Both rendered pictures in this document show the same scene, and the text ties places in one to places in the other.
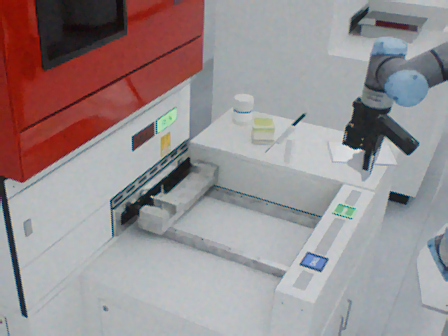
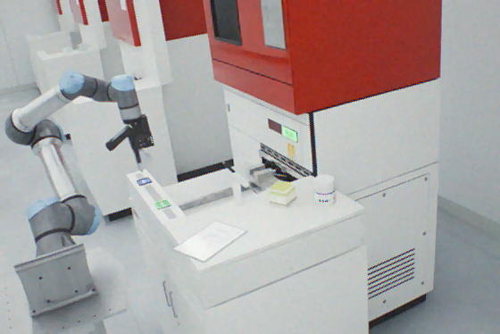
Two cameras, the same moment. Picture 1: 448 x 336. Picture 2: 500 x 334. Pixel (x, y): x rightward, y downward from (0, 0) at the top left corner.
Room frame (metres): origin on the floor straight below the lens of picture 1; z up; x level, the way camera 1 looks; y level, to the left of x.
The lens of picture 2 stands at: (2.62, -1.70, 1.82)
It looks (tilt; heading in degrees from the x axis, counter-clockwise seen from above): 23 degrees down; 124
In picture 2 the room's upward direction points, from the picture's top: 7 degrees counter-clockwise
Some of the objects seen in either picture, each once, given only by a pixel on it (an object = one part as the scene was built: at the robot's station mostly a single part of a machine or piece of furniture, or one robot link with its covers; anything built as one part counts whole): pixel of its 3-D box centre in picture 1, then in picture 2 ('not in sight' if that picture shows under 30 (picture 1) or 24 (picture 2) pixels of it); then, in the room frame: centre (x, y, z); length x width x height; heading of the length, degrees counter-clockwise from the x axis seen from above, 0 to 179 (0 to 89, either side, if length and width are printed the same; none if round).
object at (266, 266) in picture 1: (215, 248); (220, 194); (1.33, -0.13, 0.84); 0.50 x 0.02 x 0.03; 59
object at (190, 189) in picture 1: (180, 198); (272, 186); (1.55, -0.04, 0.87); 0.36 x 0.08 x 0.03; 149
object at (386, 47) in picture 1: (386, 64); (124, 91); (1.26, -0.49, 1.41); 0.09 x 0.08 x 0.11; 1
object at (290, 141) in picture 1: (285, 141); (240, 186); (1.62, -0.36, 1.03); 0.06 x 0.04 x 0.13; 59
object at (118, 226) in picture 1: (154, 189); (283, 172); (1.56, 0.04, 0.89); 0.44 x 0.02 x 0.10; 149
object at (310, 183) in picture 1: (292, 161); (265, 233); (1.75, -0.42, 0.89); 0.62 x 0.35 x 0.14; 59
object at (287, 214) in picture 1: (253, 204); not in sight; (1.56, -0.27, 0.84); 0.50 x 0.02 x 0.03; 59
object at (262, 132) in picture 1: (263, 130); (282, 194); (1.77, -0.32, 1.00); 0.07 x 0.07 x 0.07; 86
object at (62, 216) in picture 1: (116, 178); (264, 135); (1.42, 0.15, 1.02); 0.82 x 0.03 x 0.40; 149
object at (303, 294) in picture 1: (327, 256); (156, 208); (1.22, -0.42, 0.89); 0.55 x 0.09 x 0.14; 149
